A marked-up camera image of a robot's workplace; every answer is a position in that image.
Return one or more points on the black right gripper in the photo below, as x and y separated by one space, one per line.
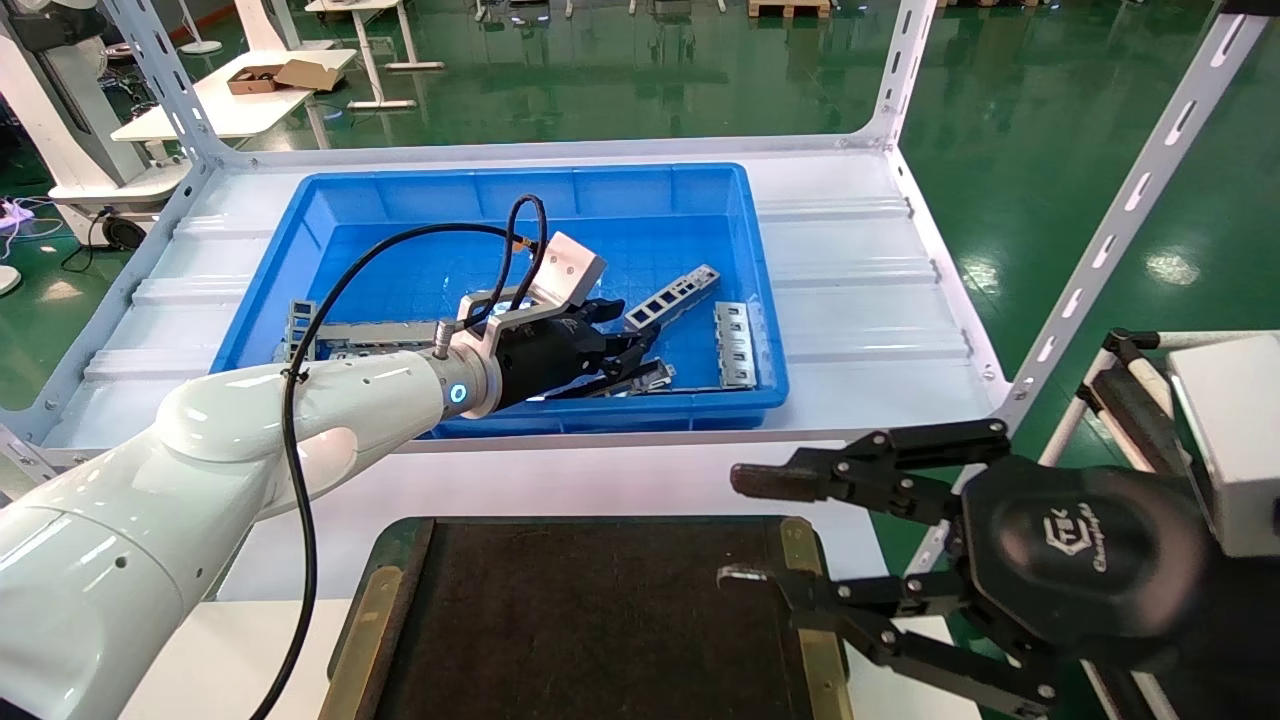
1085 560

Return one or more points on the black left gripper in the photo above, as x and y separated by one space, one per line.
540 355

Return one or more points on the perforated grey metal bracket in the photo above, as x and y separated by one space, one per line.
680 293

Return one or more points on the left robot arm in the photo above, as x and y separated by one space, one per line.
150 520

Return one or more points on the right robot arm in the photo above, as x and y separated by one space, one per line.
1240 640

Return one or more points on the black container tray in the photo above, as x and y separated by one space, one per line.
600 620

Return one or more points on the blue plastic bin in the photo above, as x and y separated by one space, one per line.
640 200

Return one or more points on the white metal shelf rack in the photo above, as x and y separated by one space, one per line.
860 300

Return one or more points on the long grey metal channel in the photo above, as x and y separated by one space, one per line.
380 331

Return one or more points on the wooden pallet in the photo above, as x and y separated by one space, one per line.
790 8

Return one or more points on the white narrow background table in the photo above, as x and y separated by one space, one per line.
370 40

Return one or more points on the open cardboard box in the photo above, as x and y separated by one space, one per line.
285 76

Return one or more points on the white power strip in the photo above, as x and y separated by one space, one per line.
18 212

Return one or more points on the silver slotted metal bracket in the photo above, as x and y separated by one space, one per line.
736 345

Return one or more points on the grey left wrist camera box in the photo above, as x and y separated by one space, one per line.
565 270

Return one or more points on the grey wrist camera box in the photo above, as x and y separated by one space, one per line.
565 270
1235 430

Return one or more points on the grey upright metal bracket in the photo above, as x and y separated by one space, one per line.
300 325

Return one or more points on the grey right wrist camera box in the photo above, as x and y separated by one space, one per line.
1235 430

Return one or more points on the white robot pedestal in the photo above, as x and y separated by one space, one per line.
70 130

